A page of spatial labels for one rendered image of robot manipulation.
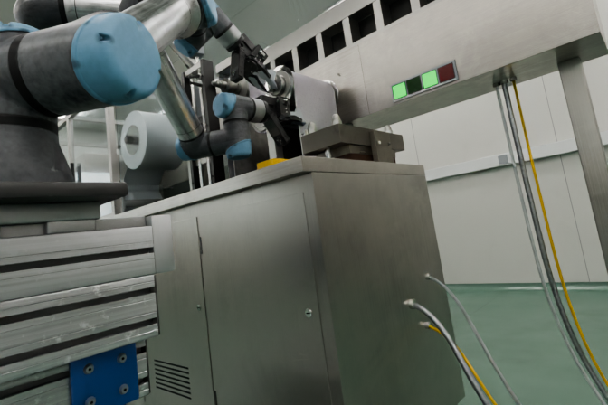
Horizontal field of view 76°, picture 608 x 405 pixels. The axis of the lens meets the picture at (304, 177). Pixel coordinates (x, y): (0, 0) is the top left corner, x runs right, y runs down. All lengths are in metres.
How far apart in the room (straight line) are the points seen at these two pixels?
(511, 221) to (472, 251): 0.44
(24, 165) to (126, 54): 0.19
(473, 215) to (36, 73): 3.60
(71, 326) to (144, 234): 0.15
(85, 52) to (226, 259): 0.82
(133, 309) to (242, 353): 0.66
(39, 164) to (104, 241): 0.13
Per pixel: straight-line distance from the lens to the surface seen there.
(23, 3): 1.27
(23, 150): 0.62
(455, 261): 3.98
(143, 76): 0.60
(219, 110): 1.16
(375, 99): 1.58
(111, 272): 0.63
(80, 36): 0.58
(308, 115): 1.43
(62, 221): 0.62
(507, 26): 1.44
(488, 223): 3.83
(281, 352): 1.12
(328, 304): 0.97
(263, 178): 1.04
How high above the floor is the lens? 0.71
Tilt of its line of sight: 8 degrees up
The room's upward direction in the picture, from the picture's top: 8 degrees counter-clockwise
